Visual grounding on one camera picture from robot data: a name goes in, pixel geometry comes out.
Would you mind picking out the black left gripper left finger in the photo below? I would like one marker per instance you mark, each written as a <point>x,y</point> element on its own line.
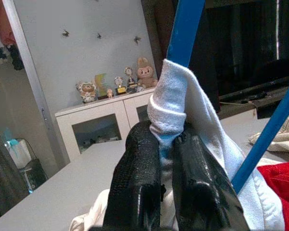
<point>134,173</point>

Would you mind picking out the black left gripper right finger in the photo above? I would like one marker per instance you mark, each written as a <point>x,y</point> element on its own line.
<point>199,183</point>

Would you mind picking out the white T-shirt red black print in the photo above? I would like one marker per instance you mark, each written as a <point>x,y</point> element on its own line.
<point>173,101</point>

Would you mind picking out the red polo shirt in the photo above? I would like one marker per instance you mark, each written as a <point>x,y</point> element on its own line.
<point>283,183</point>

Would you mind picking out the blue plastic hanger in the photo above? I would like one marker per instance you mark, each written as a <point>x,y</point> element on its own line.
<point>185,31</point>

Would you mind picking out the white table black legs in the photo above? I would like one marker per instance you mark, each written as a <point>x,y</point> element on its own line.
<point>62,187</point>

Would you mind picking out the white glass door cabinet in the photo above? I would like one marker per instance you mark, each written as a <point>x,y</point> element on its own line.
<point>98,108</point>

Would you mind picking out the tiny beige doll figure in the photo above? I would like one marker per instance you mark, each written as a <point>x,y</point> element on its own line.
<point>109,92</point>

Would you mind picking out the small trophy black base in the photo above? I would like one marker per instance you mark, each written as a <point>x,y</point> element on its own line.
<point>120,85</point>

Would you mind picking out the cream crumpled garment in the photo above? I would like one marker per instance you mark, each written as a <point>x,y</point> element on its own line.
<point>283,142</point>

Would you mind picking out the yellow green standing card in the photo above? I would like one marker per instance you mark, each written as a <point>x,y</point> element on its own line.
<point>101,85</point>

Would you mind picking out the beige plush toy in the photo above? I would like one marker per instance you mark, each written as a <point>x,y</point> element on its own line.
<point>87,91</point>

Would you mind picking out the silver trophy figure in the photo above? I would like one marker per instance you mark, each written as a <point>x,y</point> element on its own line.
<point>131,78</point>

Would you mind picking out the small black bin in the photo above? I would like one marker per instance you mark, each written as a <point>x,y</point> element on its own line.
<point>36,173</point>

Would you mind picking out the brown teddy bear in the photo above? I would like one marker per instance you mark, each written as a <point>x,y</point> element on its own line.
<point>145,72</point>

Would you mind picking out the grey curtain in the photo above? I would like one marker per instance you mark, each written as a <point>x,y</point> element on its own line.
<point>2,180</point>

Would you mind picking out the dark bird wall sticker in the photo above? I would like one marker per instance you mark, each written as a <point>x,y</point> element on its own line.
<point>137,39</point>
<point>65,33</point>
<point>99,36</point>

